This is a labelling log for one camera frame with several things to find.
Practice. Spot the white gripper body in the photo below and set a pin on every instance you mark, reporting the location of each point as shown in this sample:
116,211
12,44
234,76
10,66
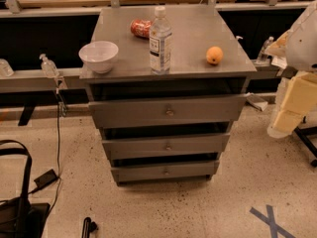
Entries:
303,45

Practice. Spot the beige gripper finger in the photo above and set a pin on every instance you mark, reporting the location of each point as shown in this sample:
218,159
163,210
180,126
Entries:
282,123

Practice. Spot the grey drawer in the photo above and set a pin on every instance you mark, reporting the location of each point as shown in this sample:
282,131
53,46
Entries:
166,111
165,146
165,171

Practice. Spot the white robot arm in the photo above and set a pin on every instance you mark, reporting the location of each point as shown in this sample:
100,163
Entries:
299,46

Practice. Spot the grey bottom drawer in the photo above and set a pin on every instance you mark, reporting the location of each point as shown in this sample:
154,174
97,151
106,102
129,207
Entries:
165,171

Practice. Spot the grey drawer cabinet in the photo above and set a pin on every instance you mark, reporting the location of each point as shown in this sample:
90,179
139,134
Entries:
195,29

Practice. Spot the grey top drawer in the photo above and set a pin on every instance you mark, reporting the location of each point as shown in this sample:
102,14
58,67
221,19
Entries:
166,111

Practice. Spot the black stand base leg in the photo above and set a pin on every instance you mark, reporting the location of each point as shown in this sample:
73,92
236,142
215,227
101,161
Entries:
304,134

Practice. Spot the grey box on floor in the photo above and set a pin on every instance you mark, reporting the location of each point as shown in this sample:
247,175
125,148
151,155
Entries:
257,102

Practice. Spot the white crumpled packet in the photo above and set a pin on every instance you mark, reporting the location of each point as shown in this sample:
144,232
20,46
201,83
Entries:
279,61

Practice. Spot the small background water bottle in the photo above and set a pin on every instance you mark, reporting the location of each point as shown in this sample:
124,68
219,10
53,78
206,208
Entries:
262,56

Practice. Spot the orange fruit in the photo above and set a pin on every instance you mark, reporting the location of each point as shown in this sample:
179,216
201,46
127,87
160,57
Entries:
214,55

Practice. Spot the clear water bottle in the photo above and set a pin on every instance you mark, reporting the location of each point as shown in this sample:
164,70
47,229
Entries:
160,42

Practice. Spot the red soda can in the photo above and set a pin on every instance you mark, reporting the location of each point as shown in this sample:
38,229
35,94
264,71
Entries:
140,28

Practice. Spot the white bowl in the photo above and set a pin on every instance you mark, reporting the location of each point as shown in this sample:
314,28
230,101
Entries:
99,56

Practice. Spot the clear sanitizer pump bottle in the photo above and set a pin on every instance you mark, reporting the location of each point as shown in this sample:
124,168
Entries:
48,67

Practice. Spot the black power adapter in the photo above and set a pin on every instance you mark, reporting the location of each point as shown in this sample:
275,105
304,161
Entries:
46,179

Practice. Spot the clear container at left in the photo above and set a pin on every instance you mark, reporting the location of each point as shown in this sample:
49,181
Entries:
5,68

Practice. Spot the black bag with strap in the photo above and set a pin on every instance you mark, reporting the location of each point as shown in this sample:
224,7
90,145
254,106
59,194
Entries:
18,217

